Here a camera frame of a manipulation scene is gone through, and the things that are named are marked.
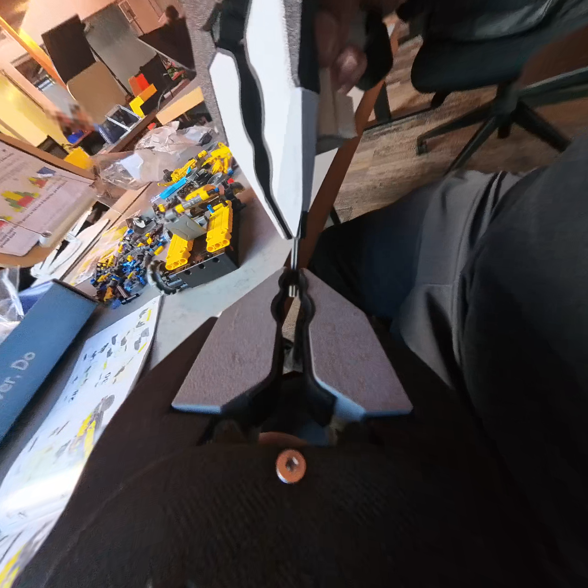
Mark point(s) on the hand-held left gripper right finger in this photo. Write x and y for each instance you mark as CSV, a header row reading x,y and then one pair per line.
x,y
354,367

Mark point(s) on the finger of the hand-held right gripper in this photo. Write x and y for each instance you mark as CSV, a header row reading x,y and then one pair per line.
x,y
285,92
241,119

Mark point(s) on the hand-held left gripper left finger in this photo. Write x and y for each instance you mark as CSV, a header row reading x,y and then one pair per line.
x,y
230,367

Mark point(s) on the black axle rod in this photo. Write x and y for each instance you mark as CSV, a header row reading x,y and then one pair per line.
x,y
298,257

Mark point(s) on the yellow black brick vehicle model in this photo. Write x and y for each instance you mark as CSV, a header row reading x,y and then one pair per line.
x,y
197,243

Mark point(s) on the instruction booklet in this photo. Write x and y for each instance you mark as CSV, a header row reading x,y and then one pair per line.
x,y
83,413

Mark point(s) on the pile of brick parts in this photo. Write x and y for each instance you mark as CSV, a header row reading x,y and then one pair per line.
x,y
138,239

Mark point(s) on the person's right hand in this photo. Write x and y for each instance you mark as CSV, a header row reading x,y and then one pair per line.
x,y
342,55

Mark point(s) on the crumpled clear plastic bag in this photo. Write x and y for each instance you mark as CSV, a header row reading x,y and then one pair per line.
x,y
156,152

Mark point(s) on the yellow printed sheet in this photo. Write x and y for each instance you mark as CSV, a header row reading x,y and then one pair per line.
x,y
101,248

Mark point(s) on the blue cardboard box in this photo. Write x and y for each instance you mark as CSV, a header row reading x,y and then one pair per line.
x,y
37,349

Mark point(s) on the black chair base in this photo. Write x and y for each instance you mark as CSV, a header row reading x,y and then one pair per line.
x,y
496,83

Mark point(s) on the document stand with paper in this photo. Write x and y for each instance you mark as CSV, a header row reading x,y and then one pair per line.
x,y
37,197

